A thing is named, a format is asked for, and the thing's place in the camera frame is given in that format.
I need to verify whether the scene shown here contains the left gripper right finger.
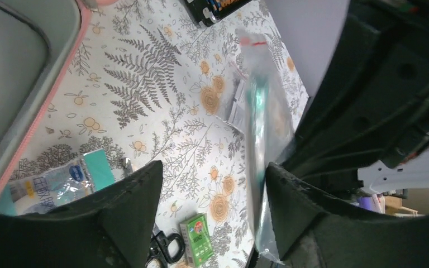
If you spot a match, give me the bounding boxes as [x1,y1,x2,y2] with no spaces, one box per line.
[266,163,429,267]

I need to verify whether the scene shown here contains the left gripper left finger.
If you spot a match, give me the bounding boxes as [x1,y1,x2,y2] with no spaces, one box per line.
[0,160,163,267]

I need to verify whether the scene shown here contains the bandage packet with teal card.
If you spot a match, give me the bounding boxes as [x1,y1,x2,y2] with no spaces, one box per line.
[0,149,115,216]

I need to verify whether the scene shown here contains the teal item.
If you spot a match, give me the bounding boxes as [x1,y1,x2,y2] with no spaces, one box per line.
[237,30,294,265]

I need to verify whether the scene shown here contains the white sachets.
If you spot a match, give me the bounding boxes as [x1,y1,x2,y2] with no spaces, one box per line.
[215,61,247,133]

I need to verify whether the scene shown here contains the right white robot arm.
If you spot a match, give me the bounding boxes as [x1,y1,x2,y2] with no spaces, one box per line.
[282,1,429,194]

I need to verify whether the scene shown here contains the pink medicine kit case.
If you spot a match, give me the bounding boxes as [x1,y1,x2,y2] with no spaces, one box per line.
[0,1,108,195]

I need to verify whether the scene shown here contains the small green box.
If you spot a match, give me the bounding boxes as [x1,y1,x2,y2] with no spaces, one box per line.
[180,213,213,267]

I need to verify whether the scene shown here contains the floral table mat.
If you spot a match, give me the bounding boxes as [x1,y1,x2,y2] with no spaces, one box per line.
[10,1,307,267]

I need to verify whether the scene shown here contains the black poker chip case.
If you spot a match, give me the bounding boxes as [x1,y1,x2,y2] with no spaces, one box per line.
[181,0,251,27]

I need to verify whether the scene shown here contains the black handled scissors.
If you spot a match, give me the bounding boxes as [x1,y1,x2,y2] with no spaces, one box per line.
[146,157,185,268]

